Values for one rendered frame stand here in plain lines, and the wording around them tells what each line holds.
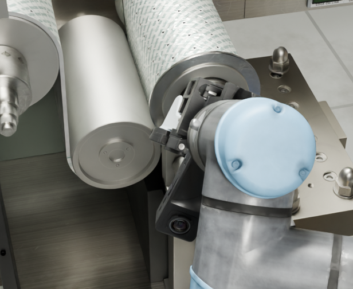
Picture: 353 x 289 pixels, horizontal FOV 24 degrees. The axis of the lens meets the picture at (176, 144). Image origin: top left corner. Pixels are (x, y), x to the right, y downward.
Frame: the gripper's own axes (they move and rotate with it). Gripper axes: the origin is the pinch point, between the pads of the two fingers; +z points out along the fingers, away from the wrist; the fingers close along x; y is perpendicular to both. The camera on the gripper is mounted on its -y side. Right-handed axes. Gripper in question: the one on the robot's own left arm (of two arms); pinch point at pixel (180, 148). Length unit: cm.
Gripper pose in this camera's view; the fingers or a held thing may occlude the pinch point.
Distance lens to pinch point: 97.8
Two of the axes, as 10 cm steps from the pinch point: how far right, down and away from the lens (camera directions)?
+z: -1.7, -0.5, 9.8
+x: -9.1, -3.8, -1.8
